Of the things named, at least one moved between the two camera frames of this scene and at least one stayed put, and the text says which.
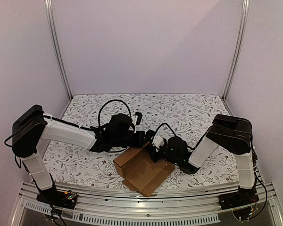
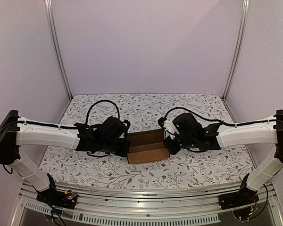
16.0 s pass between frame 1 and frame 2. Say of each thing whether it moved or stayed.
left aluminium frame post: stayed
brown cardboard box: moved
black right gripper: moved
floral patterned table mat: stayed
